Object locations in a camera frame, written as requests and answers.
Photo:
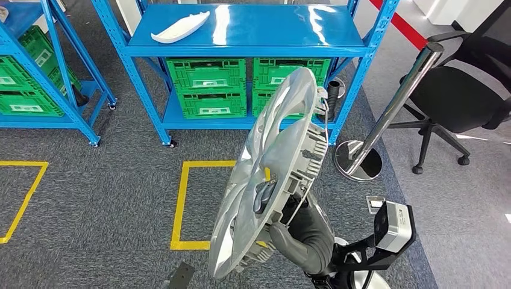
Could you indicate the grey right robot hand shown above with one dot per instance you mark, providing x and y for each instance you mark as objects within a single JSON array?
[{"x": 307, "y": 239}]

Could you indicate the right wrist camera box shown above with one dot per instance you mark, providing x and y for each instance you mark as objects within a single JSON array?
[{"x": 393, "y": 227}]

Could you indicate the black office chair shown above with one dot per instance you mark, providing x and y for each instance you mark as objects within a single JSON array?
[{"x": 451, "y": 95}]

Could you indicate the red barrier belt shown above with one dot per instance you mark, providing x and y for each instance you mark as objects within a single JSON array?
[{"x": 399, "y": 23}]

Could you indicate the white plastic trim part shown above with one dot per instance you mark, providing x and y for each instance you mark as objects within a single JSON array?
[{"x": 179, "y": 30}]

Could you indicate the chrome barrier stanchion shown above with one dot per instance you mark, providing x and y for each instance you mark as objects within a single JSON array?
[{"x": 395, "y": 103}]

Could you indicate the metal floor socket plate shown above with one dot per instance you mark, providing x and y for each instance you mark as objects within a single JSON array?
[{"x": 375, "y": 205}]

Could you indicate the grey plastic wheel hubcap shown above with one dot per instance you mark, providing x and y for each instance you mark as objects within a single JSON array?
[{"x": 279, "y": 159}]

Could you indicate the blue metal shelf rack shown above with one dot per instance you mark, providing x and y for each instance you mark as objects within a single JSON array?
[
  {"x": 20, "y": 16},
  {"x": 259, "y": 28}
]

